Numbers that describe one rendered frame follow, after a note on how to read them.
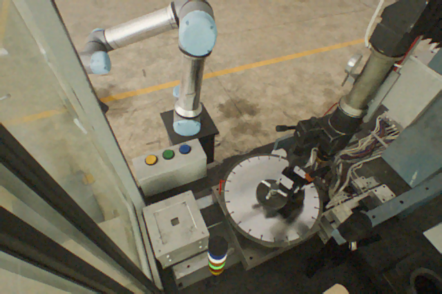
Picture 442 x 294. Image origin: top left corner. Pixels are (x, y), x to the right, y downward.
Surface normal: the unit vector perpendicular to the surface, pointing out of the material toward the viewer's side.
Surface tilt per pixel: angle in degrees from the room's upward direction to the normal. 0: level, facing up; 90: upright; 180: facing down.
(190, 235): 0
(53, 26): 90
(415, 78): 90
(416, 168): 90
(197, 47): 80
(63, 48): 90
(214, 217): 0
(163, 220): 0
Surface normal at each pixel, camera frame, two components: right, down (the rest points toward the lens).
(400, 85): -0.91, 0.30
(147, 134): 0.05, -0.61
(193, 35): 0.14, 0.70
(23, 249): 0.41, 0.73
